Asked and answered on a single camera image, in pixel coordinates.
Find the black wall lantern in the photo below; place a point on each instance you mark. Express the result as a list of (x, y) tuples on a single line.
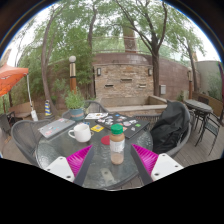
[(150, 72), (99, 71)]

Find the white ceramic mug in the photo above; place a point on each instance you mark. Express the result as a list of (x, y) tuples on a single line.
[(81, 133)]

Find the blue yellow striped cone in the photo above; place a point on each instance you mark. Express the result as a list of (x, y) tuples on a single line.
[(48, 108)]

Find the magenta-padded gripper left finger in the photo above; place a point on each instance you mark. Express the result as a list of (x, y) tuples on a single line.
[(60, 166)]

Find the stone wall fountain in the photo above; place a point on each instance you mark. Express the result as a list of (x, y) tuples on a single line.
[(123, 83)]

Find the yellow card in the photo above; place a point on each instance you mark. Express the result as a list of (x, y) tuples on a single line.
[(97, 128)]

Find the dark laptop with stickers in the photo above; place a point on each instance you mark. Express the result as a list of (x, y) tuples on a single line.
[(133, 128)]

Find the white printed magazine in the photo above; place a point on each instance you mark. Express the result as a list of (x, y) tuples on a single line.
[(96, 116)]

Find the colourful photo card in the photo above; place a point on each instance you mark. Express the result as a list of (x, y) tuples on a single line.
[(86, 123)]

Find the globe-topped wooden lamp post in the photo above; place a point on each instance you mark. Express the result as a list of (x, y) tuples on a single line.
[(72, 75)]

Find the round dark side table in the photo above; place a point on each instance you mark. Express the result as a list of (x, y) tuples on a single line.
[(199, 106)]

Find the wooden bench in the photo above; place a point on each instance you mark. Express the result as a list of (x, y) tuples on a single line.
[(21, 109)]

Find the grey electrical box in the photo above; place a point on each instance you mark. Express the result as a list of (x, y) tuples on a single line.
[(162, 89)]

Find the green-capped brown drink bottle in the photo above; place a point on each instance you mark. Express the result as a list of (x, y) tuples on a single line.
[(117, 146)]

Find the grey mesh patio chair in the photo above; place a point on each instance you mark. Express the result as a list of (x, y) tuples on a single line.
[(180, 146), (25, 136), (95, 107)]

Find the silver laptop with stickers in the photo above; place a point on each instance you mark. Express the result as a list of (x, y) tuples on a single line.
[(55, 127)]

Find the potted green plant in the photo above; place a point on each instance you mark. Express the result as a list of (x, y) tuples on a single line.
[(75, 101)]

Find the dark metal patio chair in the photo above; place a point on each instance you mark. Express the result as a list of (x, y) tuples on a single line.
[(213, 126)]

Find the flat round red coaster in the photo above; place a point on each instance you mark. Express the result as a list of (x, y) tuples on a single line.
[(105, 140)]

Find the black jacket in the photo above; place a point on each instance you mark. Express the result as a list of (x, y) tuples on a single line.
[(170, 130)]

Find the orange patio umbrella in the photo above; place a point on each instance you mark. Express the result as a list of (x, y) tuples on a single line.
[(11, 78)]

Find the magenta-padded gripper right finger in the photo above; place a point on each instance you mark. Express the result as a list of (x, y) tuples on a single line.
[(165, 165)]

